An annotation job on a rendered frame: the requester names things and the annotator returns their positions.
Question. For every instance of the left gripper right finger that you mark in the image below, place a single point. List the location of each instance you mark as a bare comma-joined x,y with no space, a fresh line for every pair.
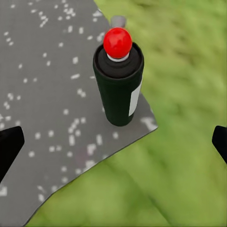
219,140

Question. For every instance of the insectifuge atomizer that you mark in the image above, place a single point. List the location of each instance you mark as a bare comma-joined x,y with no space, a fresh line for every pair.
118,65

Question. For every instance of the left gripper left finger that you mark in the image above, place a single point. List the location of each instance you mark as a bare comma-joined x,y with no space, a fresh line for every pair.
11,141

